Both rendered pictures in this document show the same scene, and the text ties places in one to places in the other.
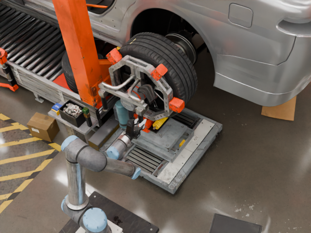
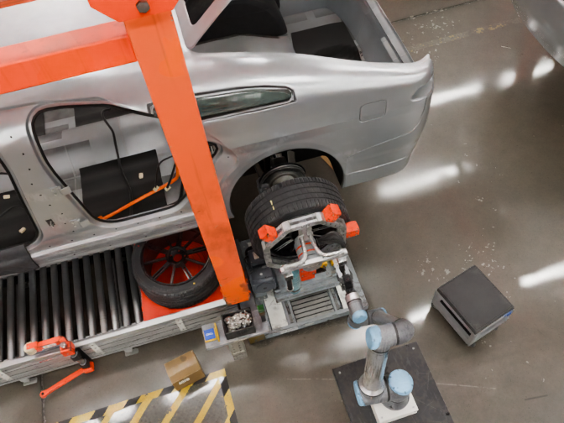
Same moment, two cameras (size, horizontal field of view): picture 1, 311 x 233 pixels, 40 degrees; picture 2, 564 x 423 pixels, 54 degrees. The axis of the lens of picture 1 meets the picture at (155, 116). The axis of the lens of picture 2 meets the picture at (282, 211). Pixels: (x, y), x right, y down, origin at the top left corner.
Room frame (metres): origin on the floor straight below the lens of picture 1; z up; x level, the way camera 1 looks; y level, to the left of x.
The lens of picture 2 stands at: (1.23, 1.51, 3.95)
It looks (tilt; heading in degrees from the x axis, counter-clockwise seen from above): 57 degrees down; 311
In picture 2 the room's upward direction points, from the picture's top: 7 degrees counter-clockwise
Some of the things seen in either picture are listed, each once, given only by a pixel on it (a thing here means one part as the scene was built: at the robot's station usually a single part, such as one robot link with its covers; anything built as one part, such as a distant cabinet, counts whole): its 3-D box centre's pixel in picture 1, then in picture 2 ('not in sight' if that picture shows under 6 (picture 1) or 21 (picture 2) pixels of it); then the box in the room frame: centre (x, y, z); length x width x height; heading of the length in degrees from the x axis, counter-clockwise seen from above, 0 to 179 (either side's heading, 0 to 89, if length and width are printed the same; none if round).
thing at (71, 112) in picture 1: (73, 113); (238, 323); (2.45, 0.67, 0.51); 0.20 x 0.14 x 0.13; 49
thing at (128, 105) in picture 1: (135, 95); (307, 252); (2.25, 0.13, 0.85); 0.21 x 0.14 x 0.14; 141
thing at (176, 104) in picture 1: (176, 105); (351, 229); (2.11, -0.16, 0.85); 0.09 x 0.08 x 0.07; 51
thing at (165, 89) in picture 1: (140, 89); (304, 242); (2.30, 0.09, 0.85); 0.54 x 0.07 x 0.54; 51
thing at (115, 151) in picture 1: (116, 150); (357, 310); (1.79, 0.29, 0.81); 0.12 x 0.09 x 0.10; 141
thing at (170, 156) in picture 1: (159, 134); (301, 271); (2.43, -0.02, 0.13); 0.50 x 0.36 x 0.10; 51
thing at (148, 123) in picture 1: (147, 118); (305, 264); (2.33, 0.06, 0.48); 0.16 x 0.12 x 0.17; 141
